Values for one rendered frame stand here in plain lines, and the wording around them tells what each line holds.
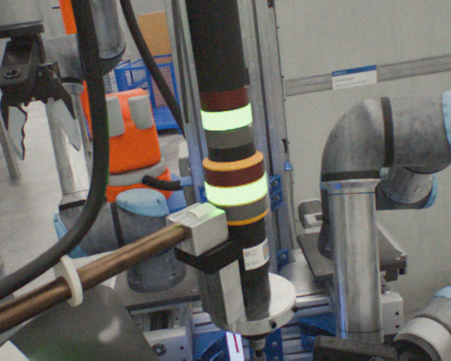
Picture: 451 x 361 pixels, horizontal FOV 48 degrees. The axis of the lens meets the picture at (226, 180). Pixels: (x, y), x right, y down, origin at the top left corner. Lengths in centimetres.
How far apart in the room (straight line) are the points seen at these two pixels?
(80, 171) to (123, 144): 312
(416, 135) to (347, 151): 10
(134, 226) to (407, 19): 160
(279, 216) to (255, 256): 105
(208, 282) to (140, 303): 87
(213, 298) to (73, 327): 15
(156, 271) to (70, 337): 78
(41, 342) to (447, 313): 57
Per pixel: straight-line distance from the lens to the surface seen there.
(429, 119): 83
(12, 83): 79
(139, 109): 428
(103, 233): 120
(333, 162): 82
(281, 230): 143
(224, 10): 33
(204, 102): 34
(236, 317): 38
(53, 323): 48
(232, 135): 33
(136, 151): 438
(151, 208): 119
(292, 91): 223
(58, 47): 129
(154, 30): 855
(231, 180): 34
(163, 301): 123
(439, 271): 285
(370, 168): 83
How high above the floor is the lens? 168
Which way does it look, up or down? 20 degrees down
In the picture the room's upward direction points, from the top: 8 degrees counter-clockwise
